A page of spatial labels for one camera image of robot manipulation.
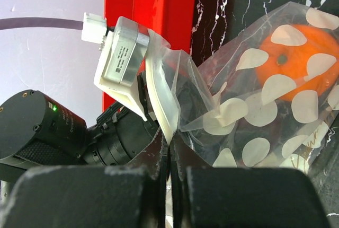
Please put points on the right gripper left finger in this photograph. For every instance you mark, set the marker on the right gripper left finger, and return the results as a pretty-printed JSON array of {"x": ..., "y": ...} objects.
[{"x": 132, "y": 195}]

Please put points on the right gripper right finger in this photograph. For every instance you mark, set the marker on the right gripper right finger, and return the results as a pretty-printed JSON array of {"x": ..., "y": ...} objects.
[{"x": 204, "y": 196}]

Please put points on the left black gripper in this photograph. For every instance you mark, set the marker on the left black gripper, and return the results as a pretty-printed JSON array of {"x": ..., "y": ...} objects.
[{"x": 120, "y": 134}]

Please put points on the clear zip top bag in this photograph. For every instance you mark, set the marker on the clear zip top bag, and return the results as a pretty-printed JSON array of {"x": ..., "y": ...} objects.
[{"x": 223, "y": 112}]

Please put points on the orange fake fruit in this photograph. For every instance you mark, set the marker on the orange fake fruit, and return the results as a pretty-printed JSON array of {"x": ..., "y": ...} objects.
[{"x": 292, "y": 61}]

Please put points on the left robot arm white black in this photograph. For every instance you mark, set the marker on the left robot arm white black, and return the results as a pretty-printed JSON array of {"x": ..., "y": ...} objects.
[{"x": 36, "y": 130}]

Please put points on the red plastic bin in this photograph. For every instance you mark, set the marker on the red plastic bin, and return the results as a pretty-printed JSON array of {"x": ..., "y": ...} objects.
[{"x": 172, "y": 19}]

